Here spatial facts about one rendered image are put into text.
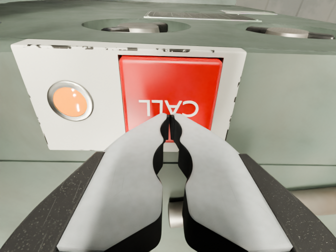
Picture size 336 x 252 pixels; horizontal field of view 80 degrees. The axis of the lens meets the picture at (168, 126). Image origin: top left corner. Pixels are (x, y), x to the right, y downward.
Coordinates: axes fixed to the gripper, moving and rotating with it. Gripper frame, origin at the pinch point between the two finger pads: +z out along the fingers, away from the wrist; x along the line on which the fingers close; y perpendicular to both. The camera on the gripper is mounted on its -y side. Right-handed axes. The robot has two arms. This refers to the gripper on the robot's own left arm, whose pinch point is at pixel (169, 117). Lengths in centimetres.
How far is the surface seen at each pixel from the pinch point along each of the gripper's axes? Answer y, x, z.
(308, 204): 8.1, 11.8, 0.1
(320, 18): 3, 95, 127
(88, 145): 3.6, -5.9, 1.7
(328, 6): -3, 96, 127
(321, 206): 8.2, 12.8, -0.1
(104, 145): 3.6, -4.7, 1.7
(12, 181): 7.7, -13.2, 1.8
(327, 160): 4.9, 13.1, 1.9
